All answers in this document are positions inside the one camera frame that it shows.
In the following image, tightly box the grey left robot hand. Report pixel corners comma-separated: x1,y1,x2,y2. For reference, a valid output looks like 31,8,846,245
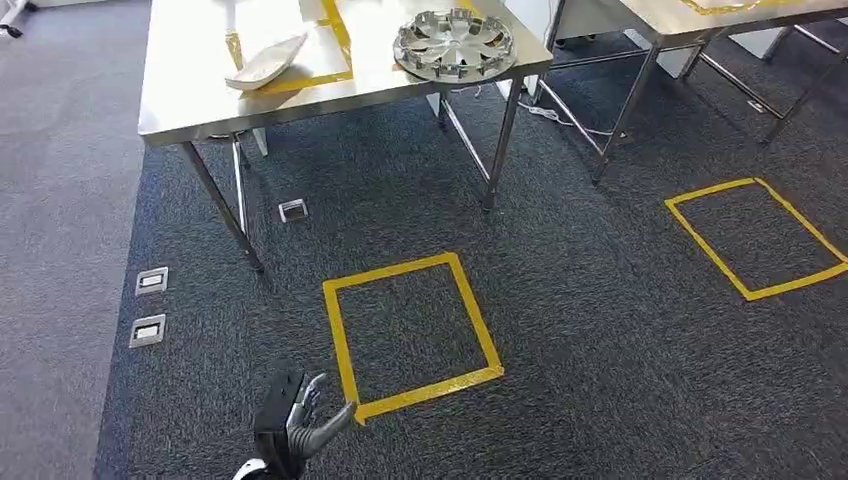
253,369,357,480

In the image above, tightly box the white plastic mirror cover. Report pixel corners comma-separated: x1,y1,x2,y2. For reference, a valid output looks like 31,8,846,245
225,31,310,92

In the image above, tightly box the yellow floor tape square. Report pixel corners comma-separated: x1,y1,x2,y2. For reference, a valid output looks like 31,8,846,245
322,251,505,427
664,176,848,303

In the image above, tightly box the steel floor socket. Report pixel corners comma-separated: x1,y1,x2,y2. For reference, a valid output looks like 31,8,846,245
278,198,310,225
128,313,168,350
135,266,170,297

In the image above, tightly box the large steel table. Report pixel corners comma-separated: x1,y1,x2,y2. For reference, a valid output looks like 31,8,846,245
137,0,554,276

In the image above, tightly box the yellow tape on table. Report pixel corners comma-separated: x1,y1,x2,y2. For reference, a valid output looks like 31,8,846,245
678,0,796,17
223,0,356,95

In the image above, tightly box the silver wheel hubcap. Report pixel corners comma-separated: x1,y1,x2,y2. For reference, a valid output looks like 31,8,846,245
392,7,518,85

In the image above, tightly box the white cabinet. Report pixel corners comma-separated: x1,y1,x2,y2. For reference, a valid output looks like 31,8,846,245
502,0,566,101

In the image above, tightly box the white panel under table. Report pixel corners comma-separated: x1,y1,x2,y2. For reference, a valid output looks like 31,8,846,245
622,27,790,81

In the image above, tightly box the white cable on floor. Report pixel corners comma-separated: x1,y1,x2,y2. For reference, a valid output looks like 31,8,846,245
450,82,627,138

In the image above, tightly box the steel frame table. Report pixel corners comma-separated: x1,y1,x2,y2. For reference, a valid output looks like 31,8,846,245
533,0,848,187

